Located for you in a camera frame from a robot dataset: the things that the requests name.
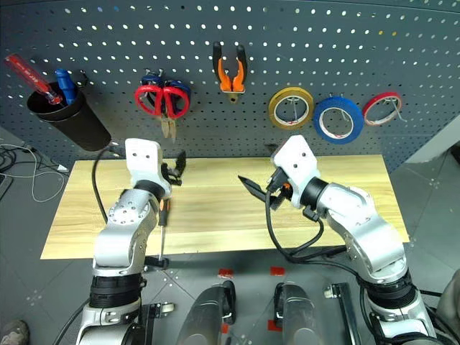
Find dark grey perforated pegboard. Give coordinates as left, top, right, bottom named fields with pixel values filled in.
left=0, top=0, right=460, bottom=173

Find red handled screwdriver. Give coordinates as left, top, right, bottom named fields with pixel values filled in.
left=4, top=53, right=64, bottom=106

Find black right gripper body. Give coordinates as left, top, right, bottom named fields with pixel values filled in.
left=266, top=167, right=294, bottom=203

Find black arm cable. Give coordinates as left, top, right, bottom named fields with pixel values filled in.
left=91, top=146, right=113, bottom=224
left=264, top=189, right=349, bottom=264

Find grey shoe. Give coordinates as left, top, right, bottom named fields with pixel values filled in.
left=0, top=319, right=31, bottom=345

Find blue tape roll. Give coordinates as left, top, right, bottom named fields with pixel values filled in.
left=313, top=95, right=365, bottom=146

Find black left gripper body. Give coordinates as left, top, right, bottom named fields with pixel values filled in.
left=160, top=162, right=183, bottom=187

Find orange and black pliers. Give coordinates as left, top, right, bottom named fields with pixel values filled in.
left=211, top=41, right=249, bottom=104

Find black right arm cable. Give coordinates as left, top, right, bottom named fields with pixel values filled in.
left=264, top=189, right=349, bottom=264

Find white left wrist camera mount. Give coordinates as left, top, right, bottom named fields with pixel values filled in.
left=124, top=137, right=173, bottom=197

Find metal frame rail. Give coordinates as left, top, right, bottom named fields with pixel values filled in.
left=323, top=282, right=362, bottom=345

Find black table clamp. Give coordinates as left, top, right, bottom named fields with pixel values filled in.
left=144, top=255, right=170, bottom=271

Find red handled scissors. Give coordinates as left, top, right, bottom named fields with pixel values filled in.
left=134, top=84, right=190, bottom=143

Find dark rounded robot foot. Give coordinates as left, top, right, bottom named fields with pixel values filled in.
left=274, top=282, right=326, bottom=345
left=177, top=280, right=237, bottom=345

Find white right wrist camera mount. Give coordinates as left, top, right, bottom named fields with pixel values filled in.
left=270, top=134, right=322, bottom=208

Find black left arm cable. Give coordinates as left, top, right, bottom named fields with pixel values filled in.
left=91, top=146, right=113, bottom=224

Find bystander dark clothing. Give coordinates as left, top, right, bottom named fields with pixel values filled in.
left=436, top=268, right=460, bottom=339

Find black floor cables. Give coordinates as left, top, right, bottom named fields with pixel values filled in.
left=0, top=145, right=22, bottom=175

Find orange and black screwdriver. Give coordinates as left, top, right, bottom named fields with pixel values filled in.
left=157, top=197, right=173, bottom=260

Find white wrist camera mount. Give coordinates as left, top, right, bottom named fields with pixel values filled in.
left=270, top=134, right=322, bottom=208
left=124, top=137, right=173, bottom=197

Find black cup holder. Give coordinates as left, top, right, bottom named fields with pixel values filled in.
left=27, top=82, right=112, bottom=152

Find blue handled scissors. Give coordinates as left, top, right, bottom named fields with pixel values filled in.
left=140, top=74, right=192, bottom=98

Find yellow tape roll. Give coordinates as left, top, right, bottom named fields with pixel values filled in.
left=268, top=86, right=315, bottom=129

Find blue tool handle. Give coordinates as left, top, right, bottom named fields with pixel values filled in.
left=55, top=68, right=78, bottom=106

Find white floor cable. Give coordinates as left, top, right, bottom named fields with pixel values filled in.
left=0, top=142, right=70, bottom=203

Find red tape roll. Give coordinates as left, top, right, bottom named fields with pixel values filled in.
left=362, top=91, right=404, bottom=127

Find metal frame with caster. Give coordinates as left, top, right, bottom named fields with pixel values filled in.
left=142, top=300, right=178, bottom=345

